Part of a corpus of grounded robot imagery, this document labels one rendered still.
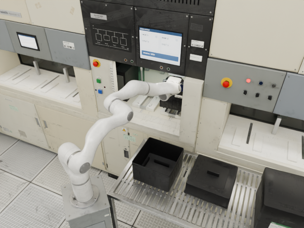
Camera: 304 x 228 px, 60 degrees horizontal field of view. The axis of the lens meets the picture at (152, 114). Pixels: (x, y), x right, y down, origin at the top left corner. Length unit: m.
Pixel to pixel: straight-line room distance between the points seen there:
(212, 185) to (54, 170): 1.89
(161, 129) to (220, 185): 0.65
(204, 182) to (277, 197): 0.44
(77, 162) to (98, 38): 0.88
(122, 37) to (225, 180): 1.16
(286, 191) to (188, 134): 0.72
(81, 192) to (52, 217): 1.06
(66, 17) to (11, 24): 0.57
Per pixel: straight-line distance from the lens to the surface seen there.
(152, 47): 1.75
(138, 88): 1.61
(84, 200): 1.83
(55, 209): 2.83
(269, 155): 2.09
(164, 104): 2.16
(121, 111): 1.55
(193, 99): 1.76
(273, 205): 1.63
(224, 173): 1.88
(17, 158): 3.44
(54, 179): 3.05
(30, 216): 2.87
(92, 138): 1.56
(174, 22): 1.64
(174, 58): 1.72
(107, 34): 1.88
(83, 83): 2.24
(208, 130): 1.95
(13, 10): 2.40
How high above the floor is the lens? 2.27
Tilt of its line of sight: 38 degrees down
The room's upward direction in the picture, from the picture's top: straight up
